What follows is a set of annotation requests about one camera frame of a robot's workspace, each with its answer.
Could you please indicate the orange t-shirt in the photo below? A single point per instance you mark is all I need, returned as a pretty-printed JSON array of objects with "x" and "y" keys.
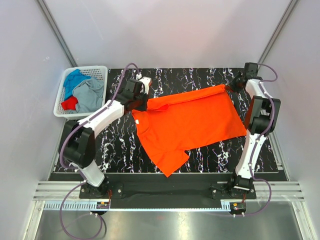
[{"x": 175, "y": 123}]

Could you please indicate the blue t-shirt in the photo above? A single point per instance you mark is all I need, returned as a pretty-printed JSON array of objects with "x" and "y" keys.
[{"x": 72, "y": 80}]

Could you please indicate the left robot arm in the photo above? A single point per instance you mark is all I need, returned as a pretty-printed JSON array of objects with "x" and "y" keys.
[{"x": 77, "y": 148}]

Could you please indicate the white slotted cable duct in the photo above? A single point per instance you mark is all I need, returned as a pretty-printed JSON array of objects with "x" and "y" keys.
[{"x": 214, "y": 206}]

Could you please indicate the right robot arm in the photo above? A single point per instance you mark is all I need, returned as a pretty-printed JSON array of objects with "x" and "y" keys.
[{"x": 259, "y": 122}]

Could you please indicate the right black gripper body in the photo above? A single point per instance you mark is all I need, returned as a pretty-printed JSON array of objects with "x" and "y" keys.
[{"x": 235, "y": 82}]

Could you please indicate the red t-shirt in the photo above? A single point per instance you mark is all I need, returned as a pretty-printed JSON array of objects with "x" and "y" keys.
[{"x": 70, "y": 103}]

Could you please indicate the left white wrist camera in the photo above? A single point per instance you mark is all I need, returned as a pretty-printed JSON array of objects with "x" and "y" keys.
[{"x": 145, "y": 84}]

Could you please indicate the aluminium frame rail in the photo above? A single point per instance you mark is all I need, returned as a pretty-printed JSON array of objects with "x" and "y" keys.
[{"x": 276, "y": 190}]

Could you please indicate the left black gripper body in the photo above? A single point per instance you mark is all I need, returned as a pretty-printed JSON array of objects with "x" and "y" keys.
[{"x": 141, "y": 101}]

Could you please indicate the white plastic basket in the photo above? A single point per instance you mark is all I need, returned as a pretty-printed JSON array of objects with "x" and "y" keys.
[{"x": 98, "y": 72}]

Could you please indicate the grey t-shirt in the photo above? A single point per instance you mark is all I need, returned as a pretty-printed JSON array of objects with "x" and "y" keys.
[{"x": 89, "y": 94}]

